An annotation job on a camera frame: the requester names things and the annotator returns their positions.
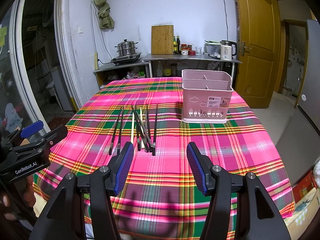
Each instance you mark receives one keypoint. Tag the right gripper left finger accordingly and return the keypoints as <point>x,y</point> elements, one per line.
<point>119,167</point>

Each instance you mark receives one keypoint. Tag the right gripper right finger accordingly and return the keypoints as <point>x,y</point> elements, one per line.
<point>200,166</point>

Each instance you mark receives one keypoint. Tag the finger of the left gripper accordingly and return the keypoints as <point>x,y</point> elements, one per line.
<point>31,129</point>
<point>54,136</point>

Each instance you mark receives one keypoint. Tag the light wooden chopstick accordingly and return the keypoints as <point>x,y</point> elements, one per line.
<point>132,128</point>
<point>143,137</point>

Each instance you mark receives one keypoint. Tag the black chopstick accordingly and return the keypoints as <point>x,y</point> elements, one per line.
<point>120,132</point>
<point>114,132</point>
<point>137,130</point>
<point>155,133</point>
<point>148,128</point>
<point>140,131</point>

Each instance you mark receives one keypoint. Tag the metal kitchen shelf table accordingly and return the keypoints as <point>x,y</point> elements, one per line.
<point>203,57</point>

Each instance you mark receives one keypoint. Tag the person's left hand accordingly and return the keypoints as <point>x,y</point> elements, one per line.
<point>25,190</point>

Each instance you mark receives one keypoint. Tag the pink plaid tablecloth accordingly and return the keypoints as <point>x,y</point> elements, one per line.
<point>160,199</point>

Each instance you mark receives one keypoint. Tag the pink plastic utensil basket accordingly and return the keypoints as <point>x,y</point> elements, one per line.
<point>206,96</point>

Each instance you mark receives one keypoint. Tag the yellow power strip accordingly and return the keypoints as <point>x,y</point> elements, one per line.
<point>96,60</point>

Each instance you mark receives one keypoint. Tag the low metal shelf stand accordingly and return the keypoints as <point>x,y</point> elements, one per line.
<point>109,72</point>

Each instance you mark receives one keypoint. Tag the black induction cooker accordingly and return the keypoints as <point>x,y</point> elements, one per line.
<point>126,59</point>

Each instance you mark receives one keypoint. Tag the stainless steel steamer pot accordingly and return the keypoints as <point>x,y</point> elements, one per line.
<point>126,48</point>

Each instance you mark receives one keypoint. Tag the yellow wooden door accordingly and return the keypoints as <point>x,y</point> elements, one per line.
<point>259,41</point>

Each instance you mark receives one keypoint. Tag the clear drinking glass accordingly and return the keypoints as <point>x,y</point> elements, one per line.
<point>198,50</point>

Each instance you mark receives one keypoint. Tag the red lidded jar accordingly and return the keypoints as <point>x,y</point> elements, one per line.
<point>184,49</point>

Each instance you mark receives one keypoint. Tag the clear plastic storage box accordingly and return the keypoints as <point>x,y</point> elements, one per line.
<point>212,48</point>

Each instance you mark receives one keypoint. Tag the white electric kettle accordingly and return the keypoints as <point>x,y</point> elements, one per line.
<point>228,49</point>

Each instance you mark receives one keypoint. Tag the green hanging cloth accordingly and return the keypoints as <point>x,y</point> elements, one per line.
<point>105,20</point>

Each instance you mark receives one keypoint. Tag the grey refrigerator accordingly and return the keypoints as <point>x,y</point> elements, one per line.
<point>309,98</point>

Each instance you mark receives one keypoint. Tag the dark oil bottle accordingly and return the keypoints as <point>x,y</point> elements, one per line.
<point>178,44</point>

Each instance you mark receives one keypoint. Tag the wooden cutting board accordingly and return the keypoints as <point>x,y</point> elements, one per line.
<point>162,39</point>

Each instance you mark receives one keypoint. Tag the white wall switch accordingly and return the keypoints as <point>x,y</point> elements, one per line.
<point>80,29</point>

